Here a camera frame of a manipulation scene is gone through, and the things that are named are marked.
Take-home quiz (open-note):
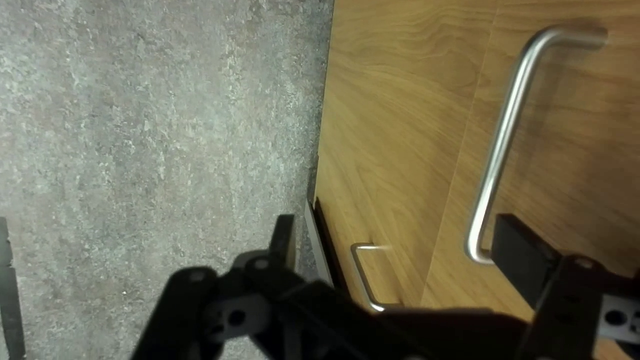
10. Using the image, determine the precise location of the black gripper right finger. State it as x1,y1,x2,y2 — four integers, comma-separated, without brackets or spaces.
493,213,601,311

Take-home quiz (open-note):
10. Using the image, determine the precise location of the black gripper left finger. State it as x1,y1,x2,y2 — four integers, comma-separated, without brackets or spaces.
232,213,297,269

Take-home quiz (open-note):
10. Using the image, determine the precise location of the wooden front white drawer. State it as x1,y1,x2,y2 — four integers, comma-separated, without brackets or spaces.
422,0,640,317

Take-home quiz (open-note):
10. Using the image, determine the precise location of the silver drawer handle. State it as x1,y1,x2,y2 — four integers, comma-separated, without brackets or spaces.
464,23,609,265

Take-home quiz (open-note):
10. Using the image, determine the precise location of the lower wooden drawer front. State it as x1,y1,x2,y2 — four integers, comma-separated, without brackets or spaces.
316,0,498,308

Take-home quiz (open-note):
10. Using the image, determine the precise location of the small silver lower handle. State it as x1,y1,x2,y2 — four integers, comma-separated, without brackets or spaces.
350,242,401,314

